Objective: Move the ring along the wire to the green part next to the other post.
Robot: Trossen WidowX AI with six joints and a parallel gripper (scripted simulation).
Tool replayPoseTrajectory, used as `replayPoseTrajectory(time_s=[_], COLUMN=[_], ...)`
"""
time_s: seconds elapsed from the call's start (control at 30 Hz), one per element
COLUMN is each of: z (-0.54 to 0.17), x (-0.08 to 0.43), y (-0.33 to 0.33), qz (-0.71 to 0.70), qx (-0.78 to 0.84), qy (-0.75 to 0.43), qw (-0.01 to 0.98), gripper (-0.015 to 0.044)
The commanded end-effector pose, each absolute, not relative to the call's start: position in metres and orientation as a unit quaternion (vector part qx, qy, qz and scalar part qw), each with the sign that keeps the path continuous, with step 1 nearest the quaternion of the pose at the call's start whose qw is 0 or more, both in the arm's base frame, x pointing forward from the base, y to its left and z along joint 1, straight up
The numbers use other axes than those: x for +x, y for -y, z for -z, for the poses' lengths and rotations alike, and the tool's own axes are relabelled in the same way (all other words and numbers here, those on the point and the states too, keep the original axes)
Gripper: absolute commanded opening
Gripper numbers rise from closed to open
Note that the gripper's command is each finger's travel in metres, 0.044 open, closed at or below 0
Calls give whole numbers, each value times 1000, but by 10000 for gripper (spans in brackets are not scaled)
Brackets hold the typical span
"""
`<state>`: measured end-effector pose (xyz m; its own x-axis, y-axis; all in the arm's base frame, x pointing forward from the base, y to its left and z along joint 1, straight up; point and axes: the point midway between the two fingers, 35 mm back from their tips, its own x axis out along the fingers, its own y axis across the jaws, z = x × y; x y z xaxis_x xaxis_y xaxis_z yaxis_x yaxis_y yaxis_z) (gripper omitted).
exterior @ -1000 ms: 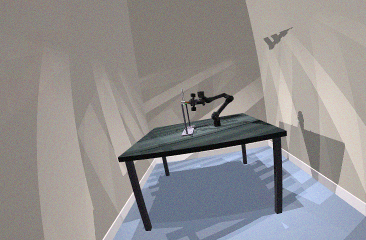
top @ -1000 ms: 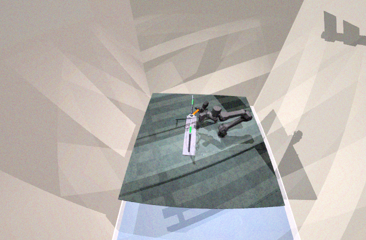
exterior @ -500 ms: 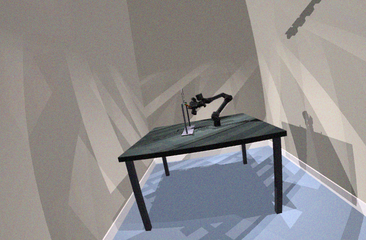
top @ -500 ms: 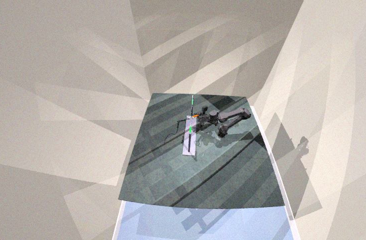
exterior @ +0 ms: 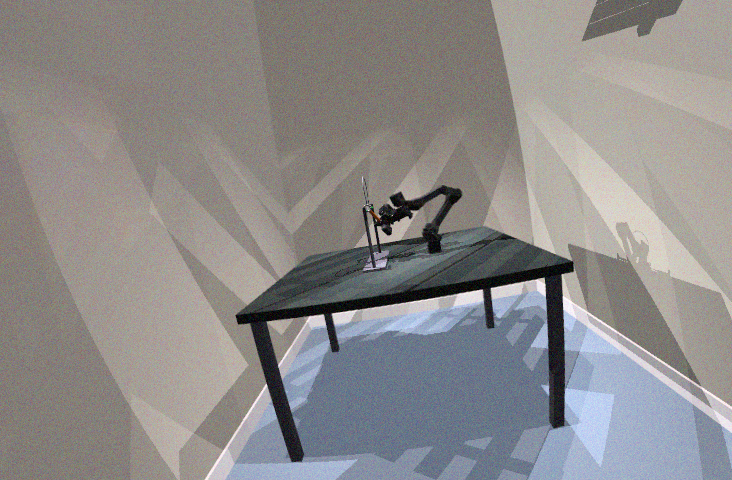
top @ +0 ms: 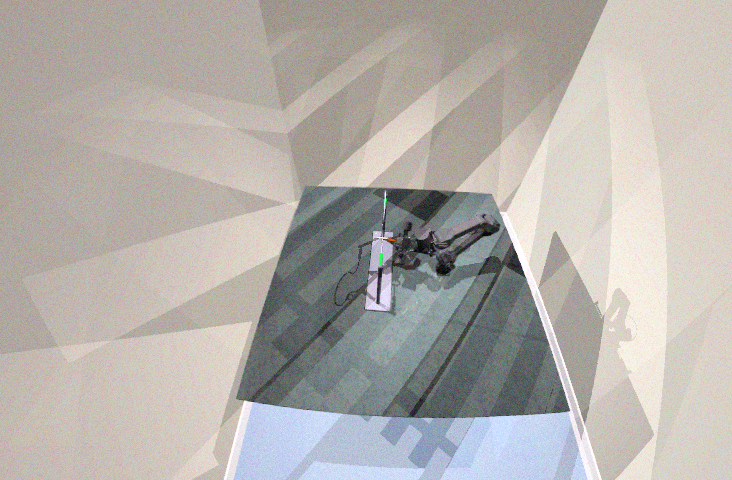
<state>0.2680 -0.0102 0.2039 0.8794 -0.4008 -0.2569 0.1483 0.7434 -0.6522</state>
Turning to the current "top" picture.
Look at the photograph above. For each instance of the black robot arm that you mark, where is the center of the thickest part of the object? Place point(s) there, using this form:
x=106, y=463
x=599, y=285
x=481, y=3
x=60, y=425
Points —
x=481, y=225

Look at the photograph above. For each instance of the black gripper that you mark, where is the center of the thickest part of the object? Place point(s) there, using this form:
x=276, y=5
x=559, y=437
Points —
x=407, y=226

